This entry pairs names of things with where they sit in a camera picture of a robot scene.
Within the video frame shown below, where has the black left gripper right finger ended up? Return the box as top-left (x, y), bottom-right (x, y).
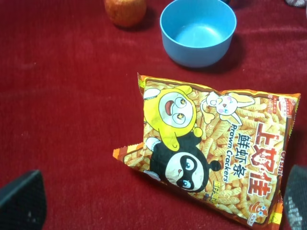
top-left (283, 165), bottom-right (307, 230)

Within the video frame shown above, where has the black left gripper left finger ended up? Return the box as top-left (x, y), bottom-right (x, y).
top-left (0, 170), bottom-right (47, 230)

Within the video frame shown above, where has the prawn crackers snack bag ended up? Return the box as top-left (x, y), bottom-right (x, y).
top-left (113, 75), bottom-right (300, 230)

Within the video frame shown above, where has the red tablecloth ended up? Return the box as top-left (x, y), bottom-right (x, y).
top-left (0, 0), bottom-right (307, 230)

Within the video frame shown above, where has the blue plastic bowl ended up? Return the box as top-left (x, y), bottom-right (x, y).
top-left (160, 0), bottom-right (237, 68)

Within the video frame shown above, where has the pink rolled towel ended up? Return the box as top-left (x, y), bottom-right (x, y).
top-left (285, 0), bottom-right (307, 8)

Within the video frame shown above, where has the red apple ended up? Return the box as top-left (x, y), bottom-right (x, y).
top-left (104, 0), bottom-right (147, 28)

